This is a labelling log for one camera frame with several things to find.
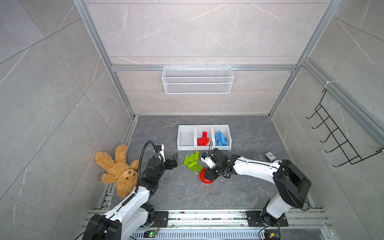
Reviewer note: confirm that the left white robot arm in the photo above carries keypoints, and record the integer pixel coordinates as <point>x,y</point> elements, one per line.
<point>132,212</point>

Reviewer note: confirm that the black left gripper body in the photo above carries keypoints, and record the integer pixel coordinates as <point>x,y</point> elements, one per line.
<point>169,166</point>

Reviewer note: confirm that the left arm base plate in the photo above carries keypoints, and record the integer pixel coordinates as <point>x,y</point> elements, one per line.
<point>157,219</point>

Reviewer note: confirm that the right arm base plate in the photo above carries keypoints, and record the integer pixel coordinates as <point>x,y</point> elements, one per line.
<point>259,219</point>

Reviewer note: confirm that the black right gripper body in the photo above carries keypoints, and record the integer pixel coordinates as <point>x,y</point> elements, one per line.
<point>214,172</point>

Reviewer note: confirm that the white plastic bin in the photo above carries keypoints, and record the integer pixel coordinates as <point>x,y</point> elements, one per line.
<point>226,131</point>
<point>199,129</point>
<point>186,138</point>

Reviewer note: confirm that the white left plastic bin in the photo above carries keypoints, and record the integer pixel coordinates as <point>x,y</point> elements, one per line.
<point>186,138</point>

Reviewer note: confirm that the white right plastic bin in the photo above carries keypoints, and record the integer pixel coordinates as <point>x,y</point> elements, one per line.
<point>226,131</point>

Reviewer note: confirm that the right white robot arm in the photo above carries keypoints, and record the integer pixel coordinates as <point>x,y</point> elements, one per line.
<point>292,184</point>

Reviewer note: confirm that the red arch lego piece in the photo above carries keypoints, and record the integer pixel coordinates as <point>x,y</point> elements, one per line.
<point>203,178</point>

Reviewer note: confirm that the blue lego brick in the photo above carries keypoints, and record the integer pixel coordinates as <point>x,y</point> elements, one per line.
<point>222,142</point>
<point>219,136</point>

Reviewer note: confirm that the aluminium front rail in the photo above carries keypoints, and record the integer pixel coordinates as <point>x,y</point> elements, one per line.
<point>238,218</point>

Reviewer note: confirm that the brown teddy bear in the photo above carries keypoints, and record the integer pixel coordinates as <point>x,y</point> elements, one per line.
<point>118,170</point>

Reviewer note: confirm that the black wire hook rack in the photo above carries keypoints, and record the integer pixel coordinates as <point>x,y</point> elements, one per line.
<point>338,136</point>

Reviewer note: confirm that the white middle plastic bin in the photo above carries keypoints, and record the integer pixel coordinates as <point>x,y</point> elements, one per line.
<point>199,129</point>

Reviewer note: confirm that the green lego brick top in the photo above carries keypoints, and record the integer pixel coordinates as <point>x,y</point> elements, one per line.
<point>197,155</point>

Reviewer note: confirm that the green lego brick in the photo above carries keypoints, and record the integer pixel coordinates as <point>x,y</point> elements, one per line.
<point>197,155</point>
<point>186,161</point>
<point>192,164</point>
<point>197,168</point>

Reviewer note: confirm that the white wire mesh basket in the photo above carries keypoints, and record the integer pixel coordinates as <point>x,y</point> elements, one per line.
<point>197,80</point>

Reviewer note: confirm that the small clear case clock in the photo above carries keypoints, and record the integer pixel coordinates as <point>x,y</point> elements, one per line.
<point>270,156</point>

